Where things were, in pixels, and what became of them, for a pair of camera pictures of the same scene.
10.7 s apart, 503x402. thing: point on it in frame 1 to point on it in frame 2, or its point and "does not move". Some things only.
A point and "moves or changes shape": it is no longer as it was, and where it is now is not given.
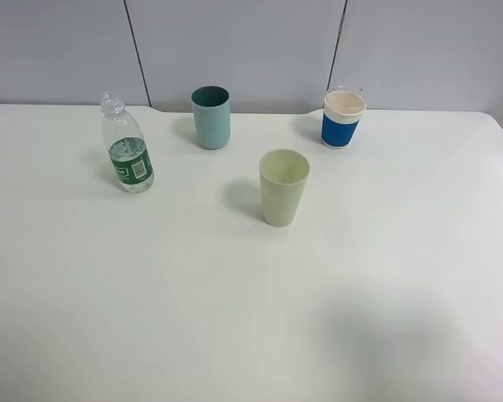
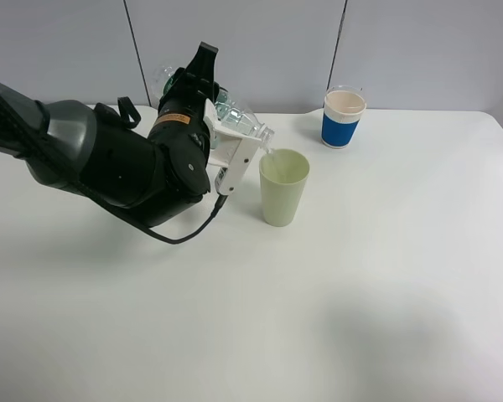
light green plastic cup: (283, 175) does not move
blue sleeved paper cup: (343, 111) does not move
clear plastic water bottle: (127, 146) moves or changes shape
